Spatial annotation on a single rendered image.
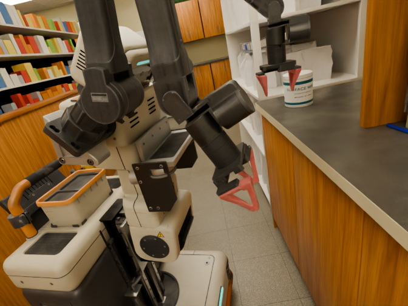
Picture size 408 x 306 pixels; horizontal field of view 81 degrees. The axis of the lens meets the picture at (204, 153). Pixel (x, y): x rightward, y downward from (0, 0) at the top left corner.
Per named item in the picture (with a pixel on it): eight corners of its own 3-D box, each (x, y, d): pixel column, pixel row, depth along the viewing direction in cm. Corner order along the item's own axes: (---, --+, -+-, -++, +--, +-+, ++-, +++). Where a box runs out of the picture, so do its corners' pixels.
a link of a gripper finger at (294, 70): (302, 91, 78) (302, 61, 74) (281, 95, 78) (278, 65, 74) (294, 88, 84) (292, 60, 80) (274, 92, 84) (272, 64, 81)
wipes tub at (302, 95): (306, 98, 123) (305, 68, 117) (318, 104, 111) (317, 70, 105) (280, 104, 124) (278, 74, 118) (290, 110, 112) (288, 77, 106)
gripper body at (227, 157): (248, 147, 51) (227, 120, 49) (246, 172, 42) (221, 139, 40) (224, 161, 54) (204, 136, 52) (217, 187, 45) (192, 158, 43)
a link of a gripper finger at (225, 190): (271, 187, 48) (244, 153, 46) (272, 210, 42) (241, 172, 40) (243, 201, 51) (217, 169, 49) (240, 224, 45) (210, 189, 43)
